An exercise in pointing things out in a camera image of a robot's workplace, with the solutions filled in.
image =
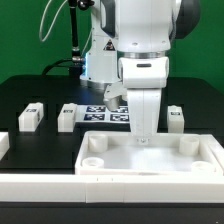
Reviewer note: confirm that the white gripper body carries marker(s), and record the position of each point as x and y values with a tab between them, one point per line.
144	80

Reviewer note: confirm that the white desk top tray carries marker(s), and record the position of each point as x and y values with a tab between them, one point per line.
120	153

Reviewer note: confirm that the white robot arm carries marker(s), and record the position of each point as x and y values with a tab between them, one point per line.
128	55

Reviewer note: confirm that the fiducial marker sheet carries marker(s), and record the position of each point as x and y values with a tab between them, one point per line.
100	114

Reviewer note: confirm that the white right fence block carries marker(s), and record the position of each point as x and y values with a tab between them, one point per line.
217	150

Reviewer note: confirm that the white fence block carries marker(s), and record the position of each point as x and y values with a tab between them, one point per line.
217	150
4	144

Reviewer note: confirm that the white left fence block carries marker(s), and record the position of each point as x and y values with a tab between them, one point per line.
4	144

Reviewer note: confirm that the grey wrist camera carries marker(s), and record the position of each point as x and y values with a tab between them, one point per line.
113	94

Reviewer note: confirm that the black camera stand pole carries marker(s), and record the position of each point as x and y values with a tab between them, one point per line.
77	58

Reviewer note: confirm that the white front fence wall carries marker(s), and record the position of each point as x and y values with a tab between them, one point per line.
122	189

